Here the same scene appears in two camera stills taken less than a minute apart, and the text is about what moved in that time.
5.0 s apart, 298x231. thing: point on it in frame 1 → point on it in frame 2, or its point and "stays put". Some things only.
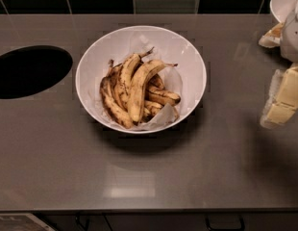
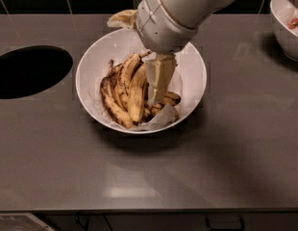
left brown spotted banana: x=112 y=104 stays put
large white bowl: x=140 y=79 stays put
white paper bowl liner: x=138 y=43 stays put
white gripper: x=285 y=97 → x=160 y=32
